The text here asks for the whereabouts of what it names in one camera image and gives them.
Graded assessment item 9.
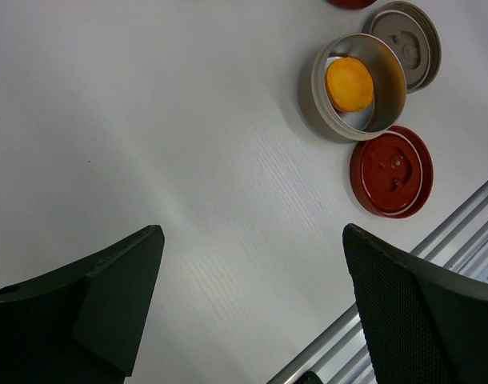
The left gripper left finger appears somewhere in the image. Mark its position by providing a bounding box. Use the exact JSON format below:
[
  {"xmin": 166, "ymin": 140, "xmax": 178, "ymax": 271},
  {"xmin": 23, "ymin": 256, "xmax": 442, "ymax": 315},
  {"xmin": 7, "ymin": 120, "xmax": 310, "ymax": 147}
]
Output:
[{"xmin": 0, "ymin": 225, "xmax": 165, "ymax": 383}]

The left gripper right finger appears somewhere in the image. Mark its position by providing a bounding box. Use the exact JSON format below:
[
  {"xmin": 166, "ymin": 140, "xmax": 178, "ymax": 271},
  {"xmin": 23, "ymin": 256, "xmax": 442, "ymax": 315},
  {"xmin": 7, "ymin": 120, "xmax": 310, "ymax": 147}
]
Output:
[{"xmin": 342, "ymin": 224, "xmax": 488, "ymax": 383}]

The yellow egg tart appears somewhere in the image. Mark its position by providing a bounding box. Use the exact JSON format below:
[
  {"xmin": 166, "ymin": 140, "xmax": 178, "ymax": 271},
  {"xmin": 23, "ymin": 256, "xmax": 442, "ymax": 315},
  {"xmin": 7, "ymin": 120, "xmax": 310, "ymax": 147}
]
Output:
[{"xmin": 325, "ymin": 57, "xmax": 374, "ymax": 113}]

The beige round lid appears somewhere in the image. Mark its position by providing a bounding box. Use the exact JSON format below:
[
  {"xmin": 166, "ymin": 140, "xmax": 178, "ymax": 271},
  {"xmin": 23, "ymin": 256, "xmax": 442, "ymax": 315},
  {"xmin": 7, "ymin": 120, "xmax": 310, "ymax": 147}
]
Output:
[{"xmin": 362, "ymin": 1, "xmax": 442, "ymax": 94}]

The red round lid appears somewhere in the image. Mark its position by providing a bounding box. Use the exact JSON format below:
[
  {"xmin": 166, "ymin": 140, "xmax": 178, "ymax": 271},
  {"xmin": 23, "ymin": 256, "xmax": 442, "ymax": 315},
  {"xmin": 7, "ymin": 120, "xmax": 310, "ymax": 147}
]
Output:
[{"xmin": 349, "ymin": 126, "xmax": 434, "ymax": 219}]

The steel bowl beige rim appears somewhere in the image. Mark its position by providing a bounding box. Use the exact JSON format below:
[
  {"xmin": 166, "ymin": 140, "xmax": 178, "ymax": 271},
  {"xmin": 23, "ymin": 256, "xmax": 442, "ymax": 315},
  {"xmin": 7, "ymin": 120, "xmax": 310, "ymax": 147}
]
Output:
[{"xmin": 298, "ymin": 33, "xmax": 407, "ymax": 142}]

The steel bowl red rim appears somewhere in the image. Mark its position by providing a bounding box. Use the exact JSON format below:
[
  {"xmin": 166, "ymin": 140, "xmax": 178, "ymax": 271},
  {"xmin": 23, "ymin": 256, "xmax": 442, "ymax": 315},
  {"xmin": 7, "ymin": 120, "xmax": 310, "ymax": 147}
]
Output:
[{"xmin": 327, "ymin": 0, "xmax": 377, "ymax": 10}]

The aluminium mounting rail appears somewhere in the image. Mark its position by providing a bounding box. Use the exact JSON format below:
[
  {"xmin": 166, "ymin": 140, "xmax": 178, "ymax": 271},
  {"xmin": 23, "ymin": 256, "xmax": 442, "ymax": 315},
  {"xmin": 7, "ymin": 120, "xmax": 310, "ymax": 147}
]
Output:
[{"xmin": 273, "ymin": 181, "xmax": 488, "ymax": 383}]

